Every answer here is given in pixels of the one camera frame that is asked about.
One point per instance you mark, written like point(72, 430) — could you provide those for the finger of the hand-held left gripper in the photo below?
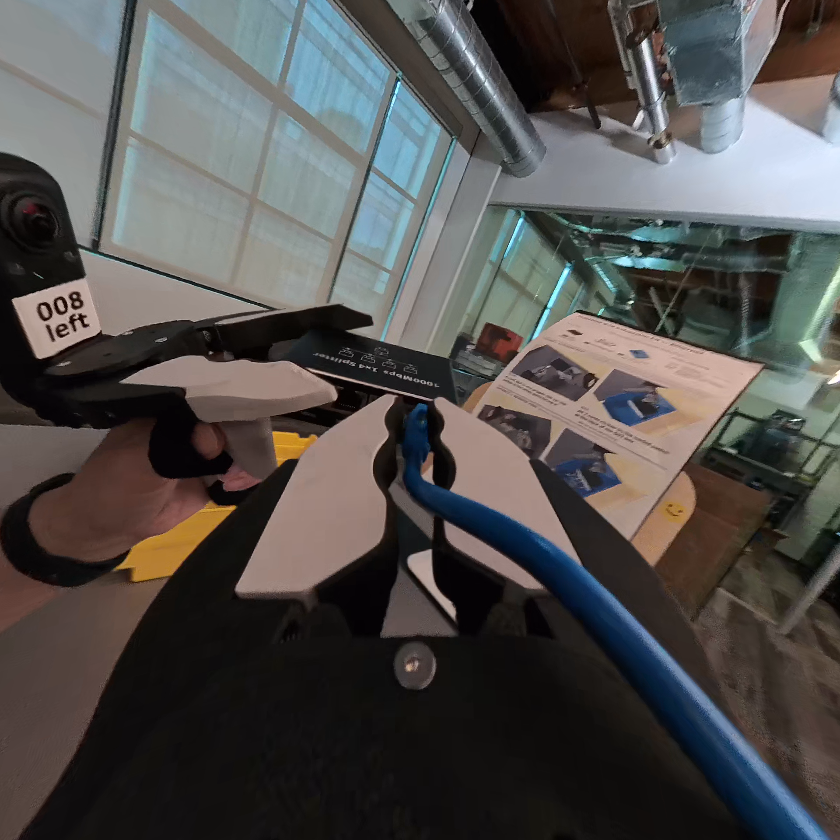
point(262, 387)

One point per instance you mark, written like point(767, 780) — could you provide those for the chrome sprinkler pipe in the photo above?
point(646, 72)

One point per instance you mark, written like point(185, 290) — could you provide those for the yellow smiley sticker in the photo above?
point(673, 509)

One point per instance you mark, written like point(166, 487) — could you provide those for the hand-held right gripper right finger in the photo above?
point(499, 472)

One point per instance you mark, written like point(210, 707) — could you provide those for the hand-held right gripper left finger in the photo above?
point(315, 512)

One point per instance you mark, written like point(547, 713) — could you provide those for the spiral round silver duct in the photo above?
point(485, 85)

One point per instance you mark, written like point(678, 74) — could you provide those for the large grid window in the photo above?
point(197, 164)

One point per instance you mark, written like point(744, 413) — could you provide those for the wooden display board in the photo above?
point(663, 538)

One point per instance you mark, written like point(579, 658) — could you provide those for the rectangular silver duct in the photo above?
point(705, 52)

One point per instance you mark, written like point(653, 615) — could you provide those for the black wristband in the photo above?
point(10, 538)

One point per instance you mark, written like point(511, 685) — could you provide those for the yellow plastic bin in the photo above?
point(170, 551)

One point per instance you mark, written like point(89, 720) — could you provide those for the printed instruction sheet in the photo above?
point(656, 394)

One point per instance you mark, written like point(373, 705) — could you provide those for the person's left hand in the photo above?
point(111, 499)

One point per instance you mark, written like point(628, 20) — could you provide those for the black ethernet splitter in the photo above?
point(407, 367)

